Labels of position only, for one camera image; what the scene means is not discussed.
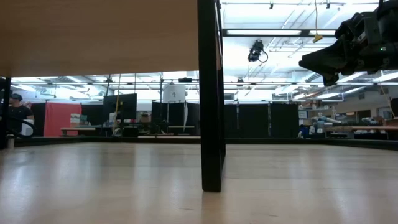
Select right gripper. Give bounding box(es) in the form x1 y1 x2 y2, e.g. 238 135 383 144
298 12 383 88

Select wooden shelf with black legs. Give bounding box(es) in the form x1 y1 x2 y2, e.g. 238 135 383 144
0 0 225 193

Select white and teal tubes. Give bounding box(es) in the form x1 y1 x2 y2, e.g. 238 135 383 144
312 116 343 125

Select blue storage bin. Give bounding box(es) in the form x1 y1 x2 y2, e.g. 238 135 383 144
300 124 324 139

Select wooden workbench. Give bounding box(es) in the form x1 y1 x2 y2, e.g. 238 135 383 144
323 125 398 140

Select black partition curtain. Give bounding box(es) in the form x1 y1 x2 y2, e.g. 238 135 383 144
81 104 105 127
151 101 200 135
224 103 300 139

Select white round column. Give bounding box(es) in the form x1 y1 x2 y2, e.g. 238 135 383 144
162 83 187 103

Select black display screen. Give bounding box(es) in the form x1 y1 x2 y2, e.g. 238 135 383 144
103 93 137 121

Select printed cardboard box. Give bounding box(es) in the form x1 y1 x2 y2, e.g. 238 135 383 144
70 113 88 127

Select wooden table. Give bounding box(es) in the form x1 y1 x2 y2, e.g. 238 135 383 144
60 126 97 137

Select red partition panel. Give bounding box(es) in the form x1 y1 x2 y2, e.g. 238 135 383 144
43 102 83 138

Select white box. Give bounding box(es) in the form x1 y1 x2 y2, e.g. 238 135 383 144
21 119 34 137

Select person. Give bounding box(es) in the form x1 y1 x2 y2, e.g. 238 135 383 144
7 93 35 138

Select yellow hanging cord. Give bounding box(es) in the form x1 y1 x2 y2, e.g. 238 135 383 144
313 0 323 44

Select black overhead camera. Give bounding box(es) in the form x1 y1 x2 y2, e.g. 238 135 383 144
248 39 269 63

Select yellow hanging strap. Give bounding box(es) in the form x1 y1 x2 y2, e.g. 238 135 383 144
113 73 122 131

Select black aluminium table frame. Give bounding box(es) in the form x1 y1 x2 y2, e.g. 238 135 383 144
0 135 398 151

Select black curved cable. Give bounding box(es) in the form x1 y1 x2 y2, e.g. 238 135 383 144
6 114 35 138

